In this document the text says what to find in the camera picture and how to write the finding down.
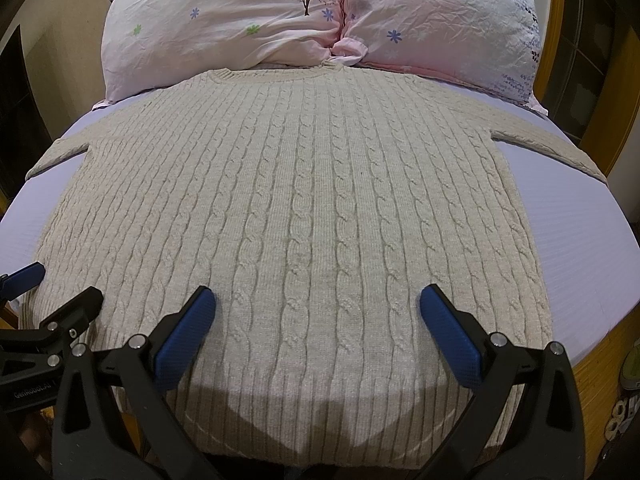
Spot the beige cable knit sweater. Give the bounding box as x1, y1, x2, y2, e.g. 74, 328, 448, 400
21, 65, 602, 468

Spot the lavender bed sheet mattress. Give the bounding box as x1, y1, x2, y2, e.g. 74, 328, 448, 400
1, 143, 639, 364

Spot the left pink floral pillow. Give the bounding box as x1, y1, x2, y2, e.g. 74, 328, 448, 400
101, 0, 343, 104

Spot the pink floral pillow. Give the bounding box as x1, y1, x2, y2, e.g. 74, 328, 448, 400
332, 0, 541, 110
101, 0, 343, 104

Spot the right pink floral pillow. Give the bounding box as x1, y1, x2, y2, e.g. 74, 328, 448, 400
332, 0, 541, 110

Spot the wooden bed frame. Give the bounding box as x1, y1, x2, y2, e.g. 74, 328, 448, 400
534, 0, 639, 471

